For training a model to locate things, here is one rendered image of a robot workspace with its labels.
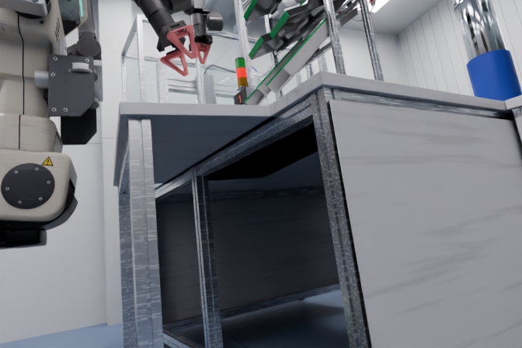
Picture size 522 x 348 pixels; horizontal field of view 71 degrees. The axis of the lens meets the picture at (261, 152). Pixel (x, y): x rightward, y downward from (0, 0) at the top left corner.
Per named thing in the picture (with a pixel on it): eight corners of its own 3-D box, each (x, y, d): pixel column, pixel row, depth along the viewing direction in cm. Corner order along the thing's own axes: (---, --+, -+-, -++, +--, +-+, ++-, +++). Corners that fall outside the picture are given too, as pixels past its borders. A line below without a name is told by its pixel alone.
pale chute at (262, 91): (266, 96, 119) (255, 87, 118) (252, 110, 131) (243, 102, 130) (311, 45, 130) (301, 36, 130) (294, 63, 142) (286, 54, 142)
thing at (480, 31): (496, 47, 138) (471, -39, 146) (461, 64, 149) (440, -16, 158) (515, 53, 145) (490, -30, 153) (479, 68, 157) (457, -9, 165)
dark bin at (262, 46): (263, 42, 124) (252, 23, 124) (251, 60, 136) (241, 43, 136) (322, 19, 136) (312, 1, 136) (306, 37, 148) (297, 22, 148)
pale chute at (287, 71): (293, 77, 106) (282, 66, 106) (276, 94, 118) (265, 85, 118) (339, 22, 118) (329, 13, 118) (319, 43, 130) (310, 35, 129)
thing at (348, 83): (322, 84, 73) (320, 70, 73) (140, 196, 196) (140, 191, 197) (590, 122, 147) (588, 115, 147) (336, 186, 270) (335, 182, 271)
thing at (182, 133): (120, 114, 75) (119, 101, 76) (113, 186, 156) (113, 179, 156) (385, 117, 103) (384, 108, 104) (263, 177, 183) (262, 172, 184)
